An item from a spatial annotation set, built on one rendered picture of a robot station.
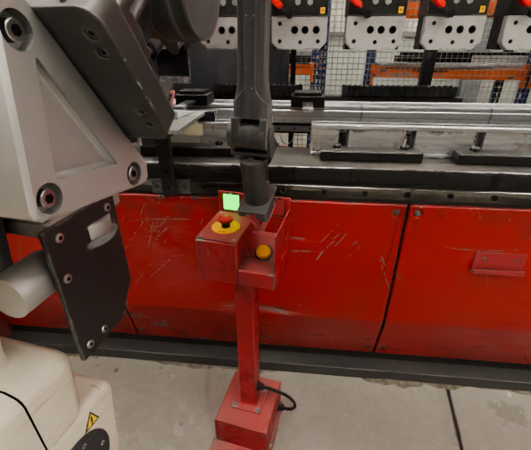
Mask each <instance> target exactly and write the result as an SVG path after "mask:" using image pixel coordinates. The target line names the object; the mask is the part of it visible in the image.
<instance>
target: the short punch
mask: <svg viewBox="0 0 531 450"><path fill-rule="evenodd" d="M155 61H156V68H157V74H158V77H159V80H160V81H172V83H187V84H191V76H192V74H191V64H190V54H189V49H179V53H178V54H171V53H170V52H169V51H168V49H162V50H161V52H160V53H159V54H158V55H157V57H156V58H155Z"/></svg>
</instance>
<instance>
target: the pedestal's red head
mask: <svg viewBox="0 0 531 450"><path fill-rule="evenodd" d="M226 192H232V191H224V190H218V193H219V206H220V211H219V212H218V213H217V214H216V215H215V216H214V217H213V218H212V220H211V221H210V222H209V223H208V224H207V225H206V226H205V227H204V228H203V229H202V231H201V232H200V233H199V234H198V235H197V236H196V240H195V242H196V251H197V260H198V268H199V276H200V278H204V279H214V280H218V281H224V282H229V283H235V284H238V283H239V284H240V285H245V286H250V287H256V288H265V289H270V290H275V289H276V286H277V284H278V281H279V278H280V276H281V273H282V271H283V269H284V267H285V264H286V260H287V258H288V249H289V244H288V243H289V220H290V201H291V198H289V197H281V196H274V197H281V200H286V216H285V217H279V216H272V215H271V217H276V218H283V219H284V220H283V221H282V223H281V225H280V227H279V229H278V232H277V233H271V232H264V231H263V232H262V231H258V230H256V228H255V227H254V225H253V224H252V223H251V222H250V221H249V220H248V219H247V218H246V217H244V216H238V213H237V212H236V211H229V210H223V203H222V194H226ZM232 193H236V195H239V196H240V203H241V201H242V199H243V197H244V193H240V192H232ZM222 214H229V215H232V216H233V218H234V220H233V221H236V222H238V223H239V224H240V229H239V230H237V231H236V232H233V233H228V234H220V233H217V232H214V231H213V230H212V224H213V223H215V222H217V221H218V217H219V216H220V215H222ZM262 244H266V245H269V246H271V248H272V250H273V255H272V256H271V258H270V259H269V260H268V261H263V260H257V259H256V257H255V255H254V251H255V249H256V247H257V246H259V245H262Z"/></svg>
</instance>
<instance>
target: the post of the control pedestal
mask: <svg viewBox="0 0 531 450"><path fill-rule="evenodd" d="M235 300H236V334H237V352H238V370H239V387H240V401H241V402H243V403H246V404H252V405H256V402H257V399H258V396H259V394H260V390H256V387H257V383H258V381H260V374H259V295H258V288H257V287H250V286H245V285H240V284H239V283H238V284H235Z"/></svg>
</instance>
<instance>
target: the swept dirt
mask: <svg viewBox="0 0 531 450"><path fill-rule="evenodd" d="M66 355H68V356H79V354H66ZM144 361H150V362H157V363H161V364H173V365H177V366H186V367H189V368H191V369H210V368H214V367H220V368H222V369H233V370H238V367H230V366H217V365H205V364H195V363H184V362H163V361H151V360H144ZM362 379H364V380H366V381H368V382H370V383H378V384H381V385H396V386H398V387H400V388H408V387H415V388H419V387H421V386H423V385H426V384H428V385H429V386H432V387H434V388H445V389H449V390H455V389H458V388H464V387H463V386H455V385H448V384H436V383H422V382H416V381H403V380H396V379H368V378H362ZM508 391H511V392H514V393H517V394H521V395H531V391H520V390H508Z"/></svg>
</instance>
